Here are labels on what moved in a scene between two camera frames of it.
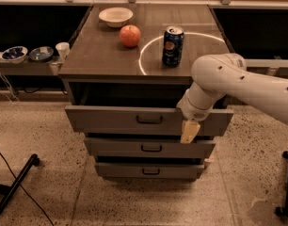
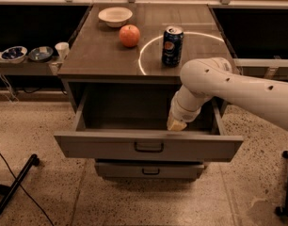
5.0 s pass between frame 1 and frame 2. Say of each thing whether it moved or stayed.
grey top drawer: moved
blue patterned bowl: stayed
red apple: stayed
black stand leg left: stayed
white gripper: moved
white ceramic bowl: stayed
